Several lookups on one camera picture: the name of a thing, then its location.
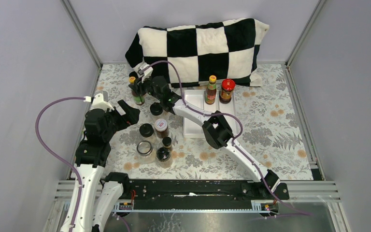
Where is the yellow cap sauce bottle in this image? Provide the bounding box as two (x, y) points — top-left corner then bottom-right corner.
(204, 75), (217, 104)
(129, 76), (145, 105)

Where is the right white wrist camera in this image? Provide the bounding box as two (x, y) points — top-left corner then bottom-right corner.
(138, 63), (153, 83)

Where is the black and white checkered pillow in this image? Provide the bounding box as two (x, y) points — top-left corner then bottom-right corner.
(125, 18), (270, 88)

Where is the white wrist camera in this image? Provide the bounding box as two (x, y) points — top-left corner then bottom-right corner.
(84, 90), (114, 112)
(138, 63), (153, 83)

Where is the black spout lid shaker jar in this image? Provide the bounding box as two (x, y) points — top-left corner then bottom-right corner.
(149, 102), (165, 123)

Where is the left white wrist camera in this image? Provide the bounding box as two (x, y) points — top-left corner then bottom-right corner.
(84, 90), (114, 112)

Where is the glass jar with metal lid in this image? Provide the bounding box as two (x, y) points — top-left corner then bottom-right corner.
(136, 140), (156, 164)

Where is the small black pepper bottle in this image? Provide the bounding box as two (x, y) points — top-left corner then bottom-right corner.
(162, 136), (172, 152)

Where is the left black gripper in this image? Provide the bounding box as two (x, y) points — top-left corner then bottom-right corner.
(103, 100), (141, 142)

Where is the white divided organizer tray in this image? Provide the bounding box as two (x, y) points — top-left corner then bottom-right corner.
(182, 89), (241, 139)

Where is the floral patterned table mat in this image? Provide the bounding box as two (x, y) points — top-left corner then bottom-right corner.
(103, 64), (313, 180)

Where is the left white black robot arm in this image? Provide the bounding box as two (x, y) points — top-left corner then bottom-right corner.
(60, 100), (140, 232)

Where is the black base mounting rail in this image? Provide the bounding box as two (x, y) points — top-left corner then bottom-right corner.
(108, 170), (290, 211)

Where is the black perforated lid spice jar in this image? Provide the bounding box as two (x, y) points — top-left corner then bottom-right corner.
(156, 147), (172, 168)

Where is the red lid chili sauce jar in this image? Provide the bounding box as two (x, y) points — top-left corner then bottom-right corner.
(219, 79), (236, 104)

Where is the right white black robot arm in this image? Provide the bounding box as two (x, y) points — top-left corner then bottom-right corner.
(129, 76), (280, 199)

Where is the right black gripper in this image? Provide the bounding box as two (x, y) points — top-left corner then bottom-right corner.
(128, 73), (162, 102)

